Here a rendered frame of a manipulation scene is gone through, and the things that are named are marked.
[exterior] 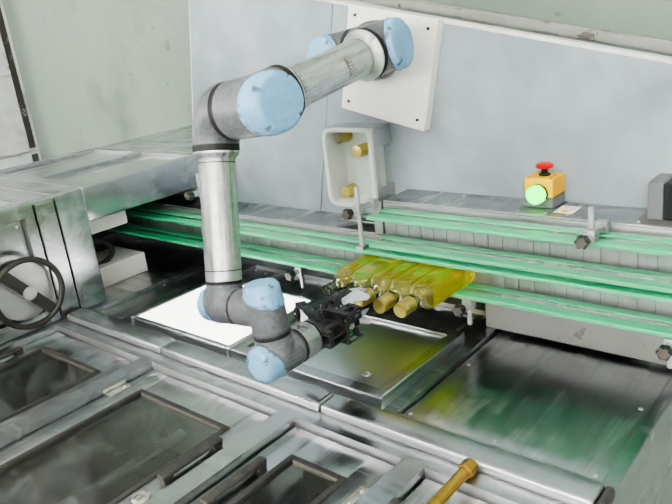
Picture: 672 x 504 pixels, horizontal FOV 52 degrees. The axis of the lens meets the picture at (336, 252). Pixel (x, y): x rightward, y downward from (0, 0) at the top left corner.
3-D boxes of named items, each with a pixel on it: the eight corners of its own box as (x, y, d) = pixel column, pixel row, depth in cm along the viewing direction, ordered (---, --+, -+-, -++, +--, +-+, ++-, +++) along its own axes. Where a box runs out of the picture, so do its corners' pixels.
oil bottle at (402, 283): (435, 274, 176) (387, 304, 161) (434, 253, 175) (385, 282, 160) (454, 277, 173) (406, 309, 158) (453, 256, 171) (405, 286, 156)
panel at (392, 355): (220, 284, 222) (131, 325, 198) (218, 276, 221) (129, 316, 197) (465, 343, 165) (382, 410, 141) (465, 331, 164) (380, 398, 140)
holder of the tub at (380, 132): (351, 213, 206) (334, 221, 201) (341, 122, 198) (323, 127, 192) (397, 219, 195) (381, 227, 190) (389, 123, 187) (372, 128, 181)
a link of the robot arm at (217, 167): (172, 86, 138) (187, 326, 142) (205, 78, 131) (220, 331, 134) (217, 91, 147) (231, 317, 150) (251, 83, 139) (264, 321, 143)
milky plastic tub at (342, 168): (348, 197, 204) (329, 205, 198) (339, 122, 197) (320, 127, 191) (395, 201, 193) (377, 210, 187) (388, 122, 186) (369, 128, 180)
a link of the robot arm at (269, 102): (363, 21, 165) (197, 90, 129) (413, 7, 155) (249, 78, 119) (376, 70, 169) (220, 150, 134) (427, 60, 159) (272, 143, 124)
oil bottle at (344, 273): (381, 265, 187) (331, 293, 172) (379, 245, 186) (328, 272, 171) (398, 267, 184) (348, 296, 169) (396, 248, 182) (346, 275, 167)
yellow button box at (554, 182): (538, 198, 165) (524, 206, 160) (537, 168, 163) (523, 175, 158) (566, 200, 161) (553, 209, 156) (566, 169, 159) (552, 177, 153)
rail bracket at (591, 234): (595, 229, 146) (570, 248, 136) (595, 195, 143) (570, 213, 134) (614, 231, 143) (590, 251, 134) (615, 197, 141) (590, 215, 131)
